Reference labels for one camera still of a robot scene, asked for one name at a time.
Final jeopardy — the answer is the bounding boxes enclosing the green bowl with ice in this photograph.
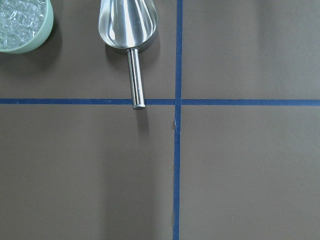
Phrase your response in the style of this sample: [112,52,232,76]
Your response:
[0,0,54,54]

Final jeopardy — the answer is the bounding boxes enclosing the metal ice scoop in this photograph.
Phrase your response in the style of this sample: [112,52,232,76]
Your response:
[98,0,158,110]

